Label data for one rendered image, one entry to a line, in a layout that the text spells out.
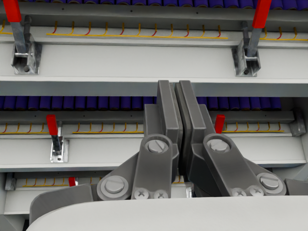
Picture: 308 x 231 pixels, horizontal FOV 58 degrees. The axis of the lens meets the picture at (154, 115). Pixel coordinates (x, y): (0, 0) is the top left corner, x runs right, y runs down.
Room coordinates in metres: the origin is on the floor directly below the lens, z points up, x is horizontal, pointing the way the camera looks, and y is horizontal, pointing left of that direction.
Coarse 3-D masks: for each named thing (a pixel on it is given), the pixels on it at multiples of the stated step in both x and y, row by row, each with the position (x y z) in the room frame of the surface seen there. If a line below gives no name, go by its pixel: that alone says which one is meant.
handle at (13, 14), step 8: (8, 0) 0.26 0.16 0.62; (16, 0) 0.26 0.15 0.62; (8, 8) 0.26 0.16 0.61; (16, 8) 0.26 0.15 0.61; (8, 16) 0.25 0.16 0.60; (16, 16) 0.26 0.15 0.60; (16, 24) 0.26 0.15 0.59; (16, 32) 0.25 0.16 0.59; (16, 40) 0.25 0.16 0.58; (24, 40) 0.25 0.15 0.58; (16, 48) 0.25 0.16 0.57; (24, 48) 0.25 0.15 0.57
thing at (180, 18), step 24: (48, 24) 0.30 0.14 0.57; (72, 24) 0.30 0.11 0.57; (96, 24) 0.31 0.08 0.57; (120, 24) 0.31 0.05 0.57; (144, 24) 0.32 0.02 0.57; (168, 24) 0.32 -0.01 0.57; (192, 24) 0.32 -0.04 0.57; (216, 24) 0.33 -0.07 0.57; (240, 24) 0.33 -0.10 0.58; (288, 24) 0.34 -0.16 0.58
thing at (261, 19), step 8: (264, 0) 0.29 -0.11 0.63; (256, 8) 0.30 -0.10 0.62; (264, 8) 0.29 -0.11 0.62; (256, 16) 0.29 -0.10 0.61; (264, 16) 0.29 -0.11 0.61; (256, 24) 0.29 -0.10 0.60; (264, 24) 0.29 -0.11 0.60; (256, 32) 0.29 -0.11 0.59; (256, 40) 0.29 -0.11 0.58; (248, 48) 0.28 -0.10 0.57; (256, 48) 0.28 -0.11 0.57; (248, 56) 0.28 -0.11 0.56
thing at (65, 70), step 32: (32, 32) 0.30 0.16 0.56; (64, 32) 0.30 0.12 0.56; (96, 32) 0.31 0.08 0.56; (128, 32) 0.31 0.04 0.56; (160, 32) 0.32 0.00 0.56; (192, 32) 0.33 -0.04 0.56; (224, 32) 0.33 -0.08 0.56; (288, 32) 0.35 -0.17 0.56; (0, 64) 0.25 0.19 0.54; (64, 64) 0.26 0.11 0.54; (96, 64) 0.26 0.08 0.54; (128, 64) 0.27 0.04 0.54; (160, 64) 0.28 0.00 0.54; (192, 64) 0.28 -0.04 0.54; (224, 64) 0.29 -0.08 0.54; (288, 64) 0.30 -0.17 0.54; (224, 96) 0.28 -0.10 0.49; (256, 96) 0.29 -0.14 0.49; (288, 96) 0.29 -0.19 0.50
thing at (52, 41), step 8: (0, 40) 0.27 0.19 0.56; (8, 40) 0.27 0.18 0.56; (40, 40) 0.28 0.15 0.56; (48, 40) 0.28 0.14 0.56; (56, 40) 0.28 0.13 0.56; (64, 40) 0.28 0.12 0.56; (72, 40) 0.29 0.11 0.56; (80, 40) 0.29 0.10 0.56; (88, 40) 0.29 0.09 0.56; (96, 40) 0.29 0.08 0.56; (104, 40) 0.29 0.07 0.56; (112, 40) 0.29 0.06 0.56; (120, 40) 0.29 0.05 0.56; (128, 40) 0.30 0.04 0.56; (136, 40) 0.30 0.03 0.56; (144, 40) 0.30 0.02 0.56; (152, 40) 0.30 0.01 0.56; (160, 40) 0.30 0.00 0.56; (168, 40) 0.30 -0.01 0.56; (176, 40) 0.30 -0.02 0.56; (184, 40) 0.31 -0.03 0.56; (272, 48) 0.32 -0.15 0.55; (280, 48) 0.32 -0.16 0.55; (288, 48) 0.32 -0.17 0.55; (296, 48) 0.32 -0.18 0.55; (304, 48) 0.32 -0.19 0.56
